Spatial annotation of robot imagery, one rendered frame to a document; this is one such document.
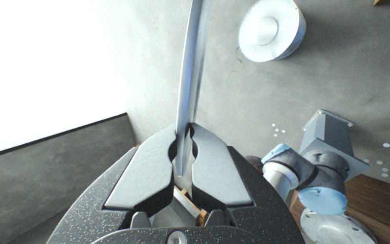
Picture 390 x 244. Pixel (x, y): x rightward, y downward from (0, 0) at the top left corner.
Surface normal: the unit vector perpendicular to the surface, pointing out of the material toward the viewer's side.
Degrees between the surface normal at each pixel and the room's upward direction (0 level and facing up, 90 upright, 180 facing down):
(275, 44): 0
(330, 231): 0
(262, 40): 0
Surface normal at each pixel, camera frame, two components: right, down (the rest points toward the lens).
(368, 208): -0.03, -0.89
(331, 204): -0.58, 0.43
